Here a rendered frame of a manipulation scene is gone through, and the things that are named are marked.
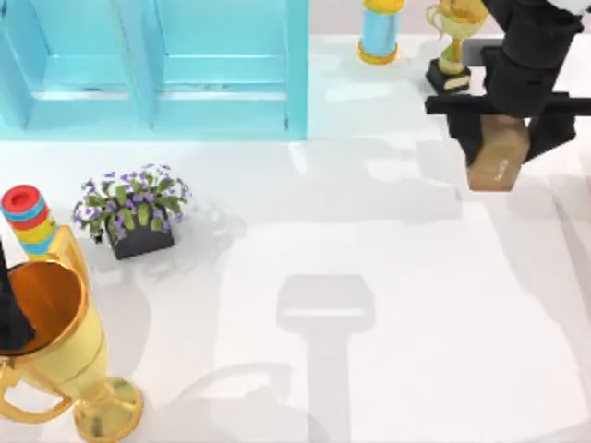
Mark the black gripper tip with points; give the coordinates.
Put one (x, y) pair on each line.
(11, 314)

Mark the stack of coloured rings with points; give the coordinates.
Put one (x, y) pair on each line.
(30, 217)

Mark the light blue rack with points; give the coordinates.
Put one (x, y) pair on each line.
(221, 69)

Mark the small gold trophy black base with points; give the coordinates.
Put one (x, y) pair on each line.
(454, 27)

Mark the brown block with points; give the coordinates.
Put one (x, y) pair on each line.
(496, 157)

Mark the purple flower plant black pot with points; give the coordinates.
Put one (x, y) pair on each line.
(134, 207)

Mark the blue cylinder with yellow ends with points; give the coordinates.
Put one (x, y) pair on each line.
(378, 27)

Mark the large gold trophy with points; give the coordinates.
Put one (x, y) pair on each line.
(69, 341)

